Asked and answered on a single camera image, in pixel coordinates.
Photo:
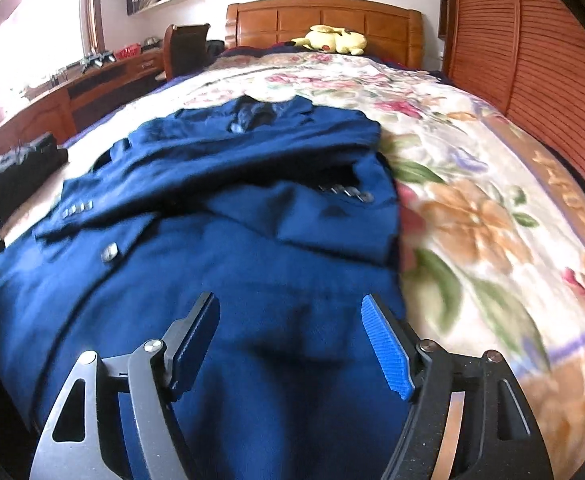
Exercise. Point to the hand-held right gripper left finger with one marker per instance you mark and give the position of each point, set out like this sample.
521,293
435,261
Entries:
197,340

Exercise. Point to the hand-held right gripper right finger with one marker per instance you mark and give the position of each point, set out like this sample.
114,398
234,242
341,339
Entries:
387,345

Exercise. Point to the navy blue blazer jacket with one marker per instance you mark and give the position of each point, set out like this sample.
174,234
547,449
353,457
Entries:
222,260

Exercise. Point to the bed with floral quilt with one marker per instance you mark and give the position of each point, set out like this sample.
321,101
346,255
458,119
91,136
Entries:
472,210

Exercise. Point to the wooden desk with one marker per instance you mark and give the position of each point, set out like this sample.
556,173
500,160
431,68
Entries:
97,85

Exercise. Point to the wood framed window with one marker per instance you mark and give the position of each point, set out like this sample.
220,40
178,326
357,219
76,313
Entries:
32,35

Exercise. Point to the black device on desk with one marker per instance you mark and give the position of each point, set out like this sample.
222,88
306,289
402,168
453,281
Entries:
97,59

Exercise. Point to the red basket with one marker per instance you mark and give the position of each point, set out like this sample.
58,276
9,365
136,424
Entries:
127,52

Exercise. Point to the metal bowl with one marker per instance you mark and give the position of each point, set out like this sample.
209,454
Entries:
151,41

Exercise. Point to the dark wooden chair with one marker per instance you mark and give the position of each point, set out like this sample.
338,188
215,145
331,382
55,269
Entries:
187,45

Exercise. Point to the yellow plush toy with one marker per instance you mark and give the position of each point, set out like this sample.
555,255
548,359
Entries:
332,40

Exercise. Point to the wooden louvered wardrobe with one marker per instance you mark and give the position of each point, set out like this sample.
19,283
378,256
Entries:
522,60

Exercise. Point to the wooden bed headboard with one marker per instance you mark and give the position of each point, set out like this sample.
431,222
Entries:
272,25

